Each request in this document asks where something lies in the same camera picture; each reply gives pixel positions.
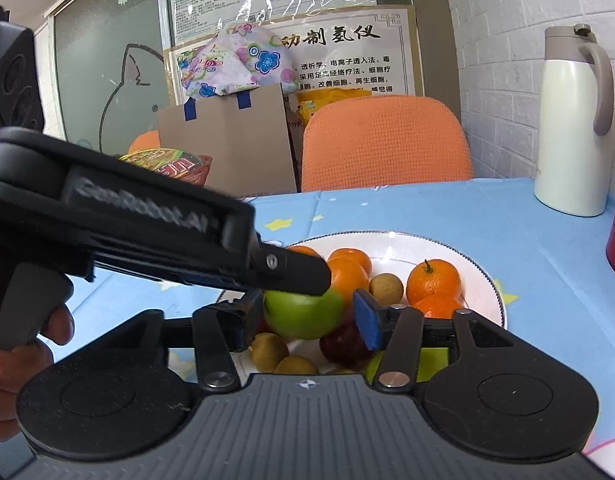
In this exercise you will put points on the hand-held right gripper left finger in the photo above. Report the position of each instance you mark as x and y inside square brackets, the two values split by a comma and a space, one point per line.
[250, 322]

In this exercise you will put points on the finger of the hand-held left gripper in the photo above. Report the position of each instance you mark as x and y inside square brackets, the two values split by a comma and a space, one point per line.
[292, 272]

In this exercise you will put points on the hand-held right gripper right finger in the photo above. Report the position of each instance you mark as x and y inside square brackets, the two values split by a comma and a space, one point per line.
[370, 322]

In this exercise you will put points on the longan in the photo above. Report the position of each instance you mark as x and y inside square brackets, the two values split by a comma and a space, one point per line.
[337, 371]
[269, 350]
[295, 365]
[386, 287]

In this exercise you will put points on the red apple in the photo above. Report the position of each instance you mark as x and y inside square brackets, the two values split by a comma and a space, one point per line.
[345, 347]

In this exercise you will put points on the green jujube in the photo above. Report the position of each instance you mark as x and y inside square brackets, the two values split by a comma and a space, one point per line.
[302, 315]
[432, 360]

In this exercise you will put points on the large orange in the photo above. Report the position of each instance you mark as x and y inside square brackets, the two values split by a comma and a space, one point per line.
[350, 282]

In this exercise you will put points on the small mandarin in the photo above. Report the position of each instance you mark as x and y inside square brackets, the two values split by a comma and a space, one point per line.
[355, 260]

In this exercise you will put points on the mandarin with stem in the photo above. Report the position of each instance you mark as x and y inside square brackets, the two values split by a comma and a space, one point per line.
[433, 282]

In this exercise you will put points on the white plate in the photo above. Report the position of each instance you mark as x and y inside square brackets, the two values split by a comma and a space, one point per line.
[387, 245]

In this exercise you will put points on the person's left hand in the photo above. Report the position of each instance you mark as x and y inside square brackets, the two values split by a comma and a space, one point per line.
[12, 375]

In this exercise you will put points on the instant noodle cup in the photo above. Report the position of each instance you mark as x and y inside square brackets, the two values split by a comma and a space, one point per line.
[162, 162]

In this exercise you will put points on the orange chair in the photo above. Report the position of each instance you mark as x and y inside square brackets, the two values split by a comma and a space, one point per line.
[387, 145]
[145, 142]

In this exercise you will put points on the pink plastic bowl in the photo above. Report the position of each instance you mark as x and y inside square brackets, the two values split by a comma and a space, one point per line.
[203, 172]

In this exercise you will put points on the brown cardboard bag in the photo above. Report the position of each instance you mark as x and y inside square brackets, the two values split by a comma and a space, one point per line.
[237, 145]

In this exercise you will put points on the frosted glass door panel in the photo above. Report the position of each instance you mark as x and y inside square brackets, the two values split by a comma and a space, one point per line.
[102, 60]

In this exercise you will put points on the yellow snack bag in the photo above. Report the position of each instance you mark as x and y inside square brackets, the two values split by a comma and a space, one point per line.
[317, 97]

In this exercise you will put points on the blue printed tablecloth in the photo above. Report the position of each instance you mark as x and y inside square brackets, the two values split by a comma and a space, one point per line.
[537, 260]

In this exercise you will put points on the floral cloth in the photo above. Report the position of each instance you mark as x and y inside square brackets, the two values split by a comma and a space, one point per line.
[232, 65]

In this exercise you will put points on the white thermos jug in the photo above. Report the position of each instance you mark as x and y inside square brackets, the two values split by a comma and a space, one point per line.
[567, 135]

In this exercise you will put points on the wall poster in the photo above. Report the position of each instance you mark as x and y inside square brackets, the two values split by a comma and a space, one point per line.
[347, 55]

